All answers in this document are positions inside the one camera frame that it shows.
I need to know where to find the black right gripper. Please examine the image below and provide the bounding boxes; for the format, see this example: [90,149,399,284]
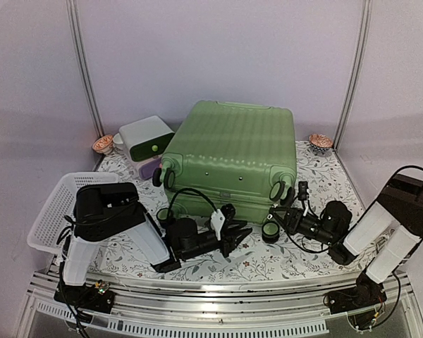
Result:
[271,207,336,246]

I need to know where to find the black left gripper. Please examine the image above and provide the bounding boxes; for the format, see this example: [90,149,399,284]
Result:
[180,220,252,261]

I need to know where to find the green hard-shell suitcase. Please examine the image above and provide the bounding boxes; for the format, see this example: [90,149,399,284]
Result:
[152,101,297,225]

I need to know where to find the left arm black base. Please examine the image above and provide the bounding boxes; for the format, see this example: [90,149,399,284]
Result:
[54,280,116,314]

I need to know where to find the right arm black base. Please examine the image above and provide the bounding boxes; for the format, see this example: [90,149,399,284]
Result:
[324,271,387,314]

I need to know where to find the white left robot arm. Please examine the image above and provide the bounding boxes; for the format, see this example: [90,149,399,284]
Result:
[57,182,252,306]

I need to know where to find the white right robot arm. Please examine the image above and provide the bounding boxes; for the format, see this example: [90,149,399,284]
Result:
[269,173,423,307]

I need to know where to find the floral white table mat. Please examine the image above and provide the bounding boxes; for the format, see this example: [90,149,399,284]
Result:
[88,142,376,284]

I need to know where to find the purple drawer box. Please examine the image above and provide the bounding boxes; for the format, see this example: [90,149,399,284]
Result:
[136,156,161,180]

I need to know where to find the white green drawer box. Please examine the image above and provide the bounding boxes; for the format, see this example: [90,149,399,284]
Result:
[119,115,175,162]

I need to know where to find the white perforated plastic basket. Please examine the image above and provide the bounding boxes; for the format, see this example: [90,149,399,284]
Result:
[27,172,118,254]

